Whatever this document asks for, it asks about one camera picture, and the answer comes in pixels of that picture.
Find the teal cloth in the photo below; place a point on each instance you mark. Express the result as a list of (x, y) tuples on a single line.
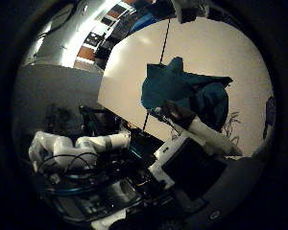
[(172, 86)]

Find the black equipment stand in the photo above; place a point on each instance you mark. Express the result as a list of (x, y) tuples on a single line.
[(96, 121)]

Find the dark leafy plant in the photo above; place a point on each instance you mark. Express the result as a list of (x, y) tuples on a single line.
[(58, 119)]

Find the shelving with orange panels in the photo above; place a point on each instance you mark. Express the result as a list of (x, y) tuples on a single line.
[(96, 38)]

